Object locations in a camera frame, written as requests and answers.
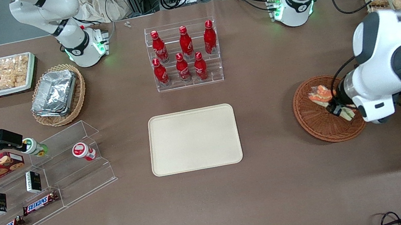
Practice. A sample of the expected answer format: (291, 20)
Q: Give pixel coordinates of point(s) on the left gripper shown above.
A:
(339, 101)

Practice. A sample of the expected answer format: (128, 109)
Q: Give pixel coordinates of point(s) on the triangular sandwich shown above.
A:
(320, 94)

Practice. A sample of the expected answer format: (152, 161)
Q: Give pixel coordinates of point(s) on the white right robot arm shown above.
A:
(47, 8)

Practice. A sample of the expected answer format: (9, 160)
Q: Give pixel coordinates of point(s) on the round brown wicker basket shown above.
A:
(319, 126)

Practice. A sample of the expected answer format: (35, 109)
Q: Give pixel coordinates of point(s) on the white rectangular snack tray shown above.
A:
(33, 70)

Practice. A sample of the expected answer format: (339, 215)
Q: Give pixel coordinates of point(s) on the oval tan wicker basket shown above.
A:
(79, 95)

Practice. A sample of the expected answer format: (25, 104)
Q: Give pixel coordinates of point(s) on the beige rectangular tray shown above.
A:
(193, 139)

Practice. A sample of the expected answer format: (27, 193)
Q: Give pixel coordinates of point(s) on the green-capped small bottle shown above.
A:
(33, 147)

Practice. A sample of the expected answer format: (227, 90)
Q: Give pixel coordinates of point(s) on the stacked aluminium foil trays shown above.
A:
(54, 93)

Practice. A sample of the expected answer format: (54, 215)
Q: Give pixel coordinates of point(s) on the clear acrylic stepped shelf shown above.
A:
(74, 176)

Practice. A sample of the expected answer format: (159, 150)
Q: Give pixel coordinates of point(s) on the red-capped small bottle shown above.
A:
(82, 151)

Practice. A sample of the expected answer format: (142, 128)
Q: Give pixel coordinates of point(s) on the red cola bottle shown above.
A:
(186, 44)
(183, 69)
(160, 73)
(159, 48)
(200, 67)
(210, 39)

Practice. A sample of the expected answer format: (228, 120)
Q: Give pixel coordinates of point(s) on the clear acrylic bottle rack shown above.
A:
(188, 84)

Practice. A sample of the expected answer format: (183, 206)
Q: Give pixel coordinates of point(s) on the crumpled beige cloth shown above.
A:
(99, 5)

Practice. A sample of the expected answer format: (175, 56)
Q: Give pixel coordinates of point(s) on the small metal clip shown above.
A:
(126, 24)

